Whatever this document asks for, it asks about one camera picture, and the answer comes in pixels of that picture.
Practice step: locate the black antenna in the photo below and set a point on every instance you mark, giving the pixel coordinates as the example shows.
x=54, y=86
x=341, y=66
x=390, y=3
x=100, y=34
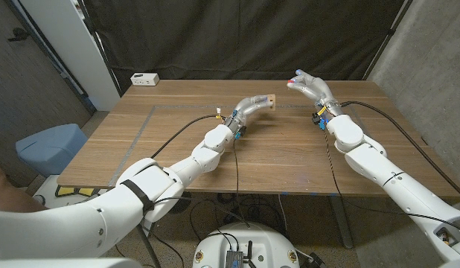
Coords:
x=249, y=253

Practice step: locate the blue-grey stool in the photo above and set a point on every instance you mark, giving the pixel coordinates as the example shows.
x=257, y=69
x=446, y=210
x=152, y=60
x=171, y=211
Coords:
x=51, y=149

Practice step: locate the yellow and black floor item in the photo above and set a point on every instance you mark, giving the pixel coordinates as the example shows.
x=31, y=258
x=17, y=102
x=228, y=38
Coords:
x=71, y=191

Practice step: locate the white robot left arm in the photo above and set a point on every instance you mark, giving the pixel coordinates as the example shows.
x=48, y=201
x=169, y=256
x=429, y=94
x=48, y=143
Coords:
x=103, y=219

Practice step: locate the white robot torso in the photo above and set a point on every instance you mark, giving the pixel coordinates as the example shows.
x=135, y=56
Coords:
x=248, y=238

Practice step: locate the white power strip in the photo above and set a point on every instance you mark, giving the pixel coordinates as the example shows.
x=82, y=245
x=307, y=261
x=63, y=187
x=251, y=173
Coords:
x=144, y=79

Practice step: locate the grey electronics box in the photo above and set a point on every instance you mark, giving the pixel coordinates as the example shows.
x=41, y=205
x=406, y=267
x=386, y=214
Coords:
x=233, y=260

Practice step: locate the wooden block with holes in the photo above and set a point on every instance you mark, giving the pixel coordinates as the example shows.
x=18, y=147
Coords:
x=272, y=102

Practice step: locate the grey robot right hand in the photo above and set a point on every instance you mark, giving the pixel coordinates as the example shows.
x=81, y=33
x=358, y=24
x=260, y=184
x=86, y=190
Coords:
x=315, y=89

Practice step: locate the round black floor fan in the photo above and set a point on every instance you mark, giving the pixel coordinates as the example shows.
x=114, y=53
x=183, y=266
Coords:
x=183, y=206

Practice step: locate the black backdrop stand pole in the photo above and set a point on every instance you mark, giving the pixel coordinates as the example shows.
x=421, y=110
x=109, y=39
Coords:
x=98, y=42
x=390, y=32

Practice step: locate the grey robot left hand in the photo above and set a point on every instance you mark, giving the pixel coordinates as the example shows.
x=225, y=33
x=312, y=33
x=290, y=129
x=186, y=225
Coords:
x=252, y=104

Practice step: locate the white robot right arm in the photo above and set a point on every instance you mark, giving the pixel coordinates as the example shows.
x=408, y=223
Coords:
x=401, y=186

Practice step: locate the black backdrop curtain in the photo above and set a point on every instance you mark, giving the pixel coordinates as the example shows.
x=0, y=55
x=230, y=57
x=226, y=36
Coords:
x=233, y=37

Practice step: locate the person's bare leg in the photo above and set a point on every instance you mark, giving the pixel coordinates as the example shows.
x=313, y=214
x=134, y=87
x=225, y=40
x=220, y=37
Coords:
x=10, y=197

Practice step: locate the grey table leg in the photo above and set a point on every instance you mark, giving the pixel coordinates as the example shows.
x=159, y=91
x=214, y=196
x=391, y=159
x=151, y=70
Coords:
x=341, y=223
x=147, y=225

